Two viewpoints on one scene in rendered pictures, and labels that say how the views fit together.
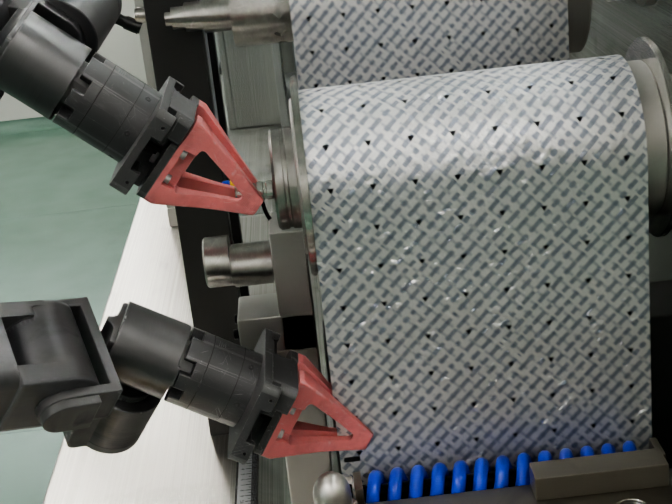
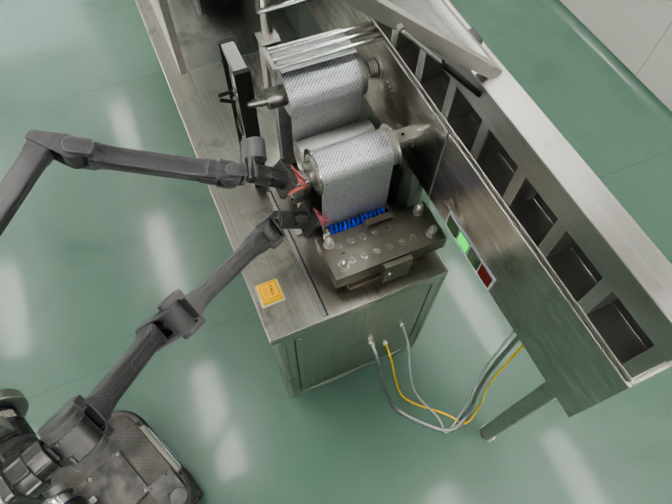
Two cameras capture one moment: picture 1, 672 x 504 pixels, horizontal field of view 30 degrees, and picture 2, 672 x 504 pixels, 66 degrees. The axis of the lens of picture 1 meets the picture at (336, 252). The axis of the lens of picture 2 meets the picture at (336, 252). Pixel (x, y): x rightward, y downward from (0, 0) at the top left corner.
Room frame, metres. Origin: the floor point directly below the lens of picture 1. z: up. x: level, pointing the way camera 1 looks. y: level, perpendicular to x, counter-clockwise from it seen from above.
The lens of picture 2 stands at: (-0.02, 0.36, 2.49)
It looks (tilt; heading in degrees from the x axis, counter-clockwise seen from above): 61 degrees down; 335
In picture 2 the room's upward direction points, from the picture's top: 3 degrees clockwise
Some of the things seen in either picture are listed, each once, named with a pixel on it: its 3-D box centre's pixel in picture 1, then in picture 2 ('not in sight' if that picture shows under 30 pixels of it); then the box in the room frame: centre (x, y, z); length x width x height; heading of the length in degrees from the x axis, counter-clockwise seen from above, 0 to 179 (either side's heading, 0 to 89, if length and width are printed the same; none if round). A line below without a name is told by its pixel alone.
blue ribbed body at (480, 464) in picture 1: (508, 478); (358, 220); (0.81, -0.11, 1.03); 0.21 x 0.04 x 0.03; 91
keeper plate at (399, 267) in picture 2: not in sight; (396, 269); (0.62, -0.17, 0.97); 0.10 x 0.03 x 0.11; 91
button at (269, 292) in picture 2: not in sight; (269, 292); (0.72, 0.25, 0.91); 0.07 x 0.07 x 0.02; 1
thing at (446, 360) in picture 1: (491, 370); (355, 202); (0.83, -0.10, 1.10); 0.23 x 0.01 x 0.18; 91
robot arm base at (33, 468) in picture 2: not in sight; (31, 469); (0.30, 0.81, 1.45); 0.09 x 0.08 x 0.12; 23
